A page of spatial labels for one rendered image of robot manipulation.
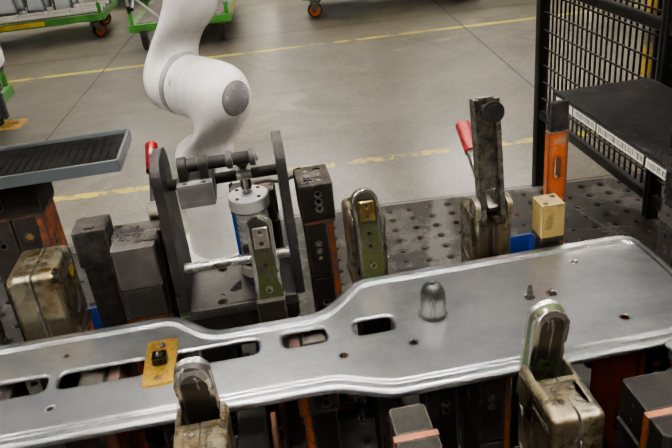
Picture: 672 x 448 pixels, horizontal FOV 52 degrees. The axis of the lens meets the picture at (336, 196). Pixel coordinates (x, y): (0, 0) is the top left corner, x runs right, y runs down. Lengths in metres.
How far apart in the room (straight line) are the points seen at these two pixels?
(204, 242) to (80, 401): 0.64
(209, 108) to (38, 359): 0.53
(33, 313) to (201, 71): 0.52
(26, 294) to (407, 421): 0.52
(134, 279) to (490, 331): 0.48
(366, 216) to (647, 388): 0.40
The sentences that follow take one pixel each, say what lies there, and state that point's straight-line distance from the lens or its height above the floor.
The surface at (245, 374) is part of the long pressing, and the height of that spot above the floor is 1.00.
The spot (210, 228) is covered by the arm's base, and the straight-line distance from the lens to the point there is 1.41.
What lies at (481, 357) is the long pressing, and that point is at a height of 1.00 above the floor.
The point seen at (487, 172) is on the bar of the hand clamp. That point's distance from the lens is 0.98.
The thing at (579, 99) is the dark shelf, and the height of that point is 1.03.
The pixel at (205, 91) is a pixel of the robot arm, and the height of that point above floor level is 1.18.
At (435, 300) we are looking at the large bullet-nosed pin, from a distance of 0.85.
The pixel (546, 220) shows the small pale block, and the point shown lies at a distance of 1.00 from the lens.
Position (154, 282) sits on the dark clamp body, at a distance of 1.00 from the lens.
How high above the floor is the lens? 1.52
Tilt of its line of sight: 26 degrees down
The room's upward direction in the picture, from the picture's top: 6 degrees counter-clockwise
